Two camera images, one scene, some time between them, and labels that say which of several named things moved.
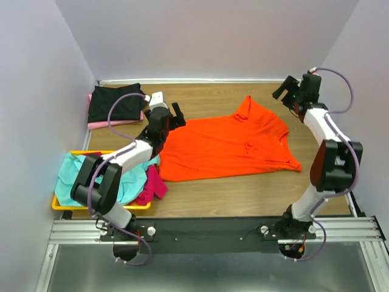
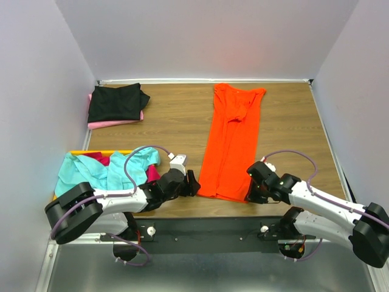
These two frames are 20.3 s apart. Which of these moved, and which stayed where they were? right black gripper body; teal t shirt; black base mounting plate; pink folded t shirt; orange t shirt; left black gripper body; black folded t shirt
Moved: right black gripper body; orange t shirt; left black gripper body
Stayed: black folded t shirt; black base mounting plate; pink folded t shirt; teal t shirt
